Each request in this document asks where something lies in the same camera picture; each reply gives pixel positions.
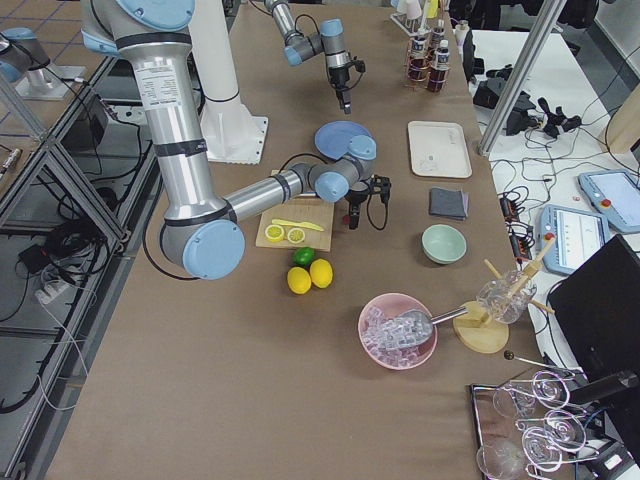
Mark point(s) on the lemon half slice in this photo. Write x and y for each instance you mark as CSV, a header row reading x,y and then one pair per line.
x,y
274,233
296,235

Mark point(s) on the wooden cup tree stand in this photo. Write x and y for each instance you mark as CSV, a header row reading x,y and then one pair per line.
x,y
477,330

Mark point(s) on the blue teach pendant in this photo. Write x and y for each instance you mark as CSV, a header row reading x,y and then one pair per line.
x,y
576,236
615,195

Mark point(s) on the aluminium frame post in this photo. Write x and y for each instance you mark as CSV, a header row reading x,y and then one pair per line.
x,y
536,39

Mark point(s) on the blue round plate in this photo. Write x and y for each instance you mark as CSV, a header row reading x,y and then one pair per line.
x,y
333,138

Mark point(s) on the wine glass rack tray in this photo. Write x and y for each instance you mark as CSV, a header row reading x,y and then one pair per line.
x,y
534,428

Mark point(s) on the yellow plastic knife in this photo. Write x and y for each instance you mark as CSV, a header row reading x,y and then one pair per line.
x,y
302,224

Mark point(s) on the pink bowl with ice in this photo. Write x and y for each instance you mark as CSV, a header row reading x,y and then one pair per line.
x,y
386,334

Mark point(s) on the clear glass on stand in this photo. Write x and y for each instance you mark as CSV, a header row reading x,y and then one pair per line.
x,y
505,299

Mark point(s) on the white cup rack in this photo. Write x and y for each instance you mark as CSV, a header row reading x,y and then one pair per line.
x,y
430,10

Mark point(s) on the metal ice scoop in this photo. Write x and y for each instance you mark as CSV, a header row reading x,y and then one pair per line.
x,y
415,327

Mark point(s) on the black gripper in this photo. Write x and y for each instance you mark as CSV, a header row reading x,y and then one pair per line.
x,y
355,196
338,78

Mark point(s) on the grey folded cloth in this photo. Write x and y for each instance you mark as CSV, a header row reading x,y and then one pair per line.
x,y
448,203

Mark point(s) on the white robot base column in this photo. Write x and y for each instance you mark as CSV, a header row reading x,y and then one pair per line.
x,y
231,132

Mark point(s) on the green ceramic bowl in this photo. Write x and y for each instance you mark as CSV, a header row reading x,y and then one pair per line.
x,y
443,244

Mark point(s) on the dark drink bottle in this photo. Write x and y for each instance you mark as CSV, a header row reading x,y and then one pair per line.
x,y
418,63
438,34
439,67

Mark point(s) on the pink cup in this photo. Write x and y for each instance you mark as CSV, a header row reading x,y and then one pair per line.
x,y
412,9

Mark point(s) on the black laptop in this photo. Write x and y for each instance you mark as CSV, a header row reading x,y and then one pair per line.
x,y
597,309

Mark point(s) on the wooden cutting board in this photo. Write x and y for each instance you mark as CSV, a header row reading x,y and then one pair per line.
x,y
305,220

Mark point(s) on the green lime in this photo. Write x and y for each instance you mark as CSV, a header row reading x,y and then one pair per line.
x,y
304,256

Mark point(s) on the cream rabbit tray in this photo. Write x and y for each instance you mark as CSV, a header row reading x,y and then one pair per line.
x,y
438,149

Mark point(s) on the copper wire bottle rack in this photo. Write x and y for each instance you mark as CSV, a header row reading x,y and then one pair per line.
x,y
409,83

